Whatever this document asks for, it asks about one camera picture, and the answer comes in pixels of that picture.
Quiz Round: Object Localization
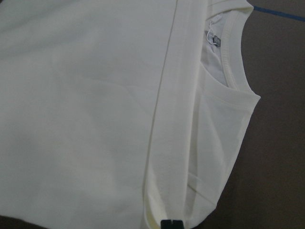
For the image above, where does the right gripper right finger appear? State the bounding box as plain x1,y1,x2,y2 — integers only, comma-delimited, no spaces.
173,220,184,229

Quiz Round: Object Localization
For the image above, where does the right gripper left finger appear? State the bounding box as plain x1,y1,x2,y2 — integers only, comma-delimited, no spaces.
160,219,173,229

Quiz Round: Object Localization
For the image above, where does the cream long-sleeve cat shirt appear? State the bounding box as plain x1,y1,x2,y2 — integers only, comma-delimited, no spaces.
0,0,260,229

